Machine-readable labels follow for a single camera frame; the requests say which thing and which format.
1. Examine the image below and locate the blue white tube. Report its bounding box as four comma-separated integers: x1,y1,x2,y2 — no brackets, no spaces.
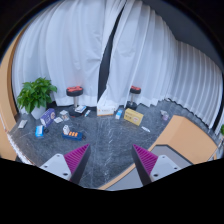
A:
84,110,91,117

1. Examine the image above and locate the white curtain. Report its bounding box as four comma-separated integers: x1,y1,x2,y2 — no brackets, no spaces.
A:
12,0,115,106
98,0,223,127

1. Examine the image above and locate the left red bar stool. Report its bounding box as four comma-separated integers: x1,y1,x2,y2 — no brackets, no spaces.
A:
66,86,83,117

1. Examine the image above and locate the red bar stool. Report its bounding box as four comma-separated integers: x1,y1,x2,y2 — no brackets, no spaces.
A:
126,86,141,110
66,86,83,117

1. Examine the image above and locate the blue white small carton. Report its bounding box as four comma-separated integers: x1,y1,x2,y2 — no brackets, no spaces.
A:
115,109,123,119

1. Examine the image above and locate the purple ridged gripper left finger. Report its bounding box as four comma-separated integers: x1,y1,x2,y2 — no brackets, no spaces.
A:
39,143,92,185

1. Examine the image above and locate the white small wrapper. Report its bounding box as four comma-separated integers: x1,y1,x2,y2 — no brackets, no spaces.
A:
141,126,150,133

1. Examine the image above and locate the white curtain right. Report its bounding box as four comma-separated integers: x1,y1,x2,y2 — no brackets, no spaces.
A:
98,0,223,127

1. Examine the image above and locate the blue power strip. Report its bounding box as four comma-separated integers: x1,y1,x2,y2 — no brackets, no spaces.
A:
62,131,83,141

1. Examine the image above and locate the white and orange box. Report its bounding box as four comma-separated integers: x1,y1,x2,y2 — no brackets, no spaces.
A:
97,106,115,116

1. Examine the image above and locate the purple box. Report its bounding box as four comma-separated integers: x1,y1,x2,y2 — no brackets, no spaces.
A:
40,108,56,127

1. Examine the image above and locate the white curtain left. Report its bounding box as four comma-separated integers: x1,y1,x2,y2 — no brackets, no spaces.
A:
12,0,115,106

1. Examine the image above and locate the white charger plug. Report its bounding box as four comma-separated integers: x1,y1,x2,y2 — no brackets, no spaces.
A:
63,125,70,135

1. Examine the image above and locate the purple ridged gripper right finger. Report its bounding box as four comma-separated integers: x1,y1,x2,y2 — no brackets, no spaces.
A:
130,143,183,187

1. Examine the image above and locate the small white gray box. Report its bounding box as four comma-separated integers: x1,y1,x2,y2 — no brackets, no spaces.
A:
60,110,69,121

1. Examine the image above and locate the white flat packet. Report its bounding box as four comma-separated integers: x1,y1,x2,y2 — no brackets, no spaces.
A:
54,117,63,124

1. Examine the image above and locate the yellow cardboard box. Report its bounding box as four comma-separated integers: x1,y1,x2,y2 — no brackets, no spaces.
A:
124,108,143,126

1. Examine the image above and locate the green potted plant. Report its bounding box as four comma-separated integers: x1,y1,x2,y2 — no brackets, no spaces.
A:
17,77,57,119

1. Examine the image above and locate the small clear jar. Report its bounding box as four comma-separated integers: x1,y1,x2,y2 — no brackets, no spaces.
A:
160,110,169,121

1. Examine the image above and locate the white flat remote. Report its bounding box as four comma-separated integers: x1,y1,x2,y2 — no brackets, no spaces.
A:
18,120,28,129

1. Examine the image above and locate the white blue book box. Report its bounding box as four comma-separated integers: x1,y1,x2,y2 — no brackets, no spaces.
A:
75,105,86,113

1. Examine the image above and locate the small blue box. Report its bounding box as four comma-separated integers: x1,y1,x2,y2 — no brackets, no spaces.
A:
35,125,44,138

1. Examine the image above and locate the right red bar stool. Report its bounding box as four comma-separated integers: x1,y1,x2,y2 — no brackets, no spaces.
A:
126,86,141,110

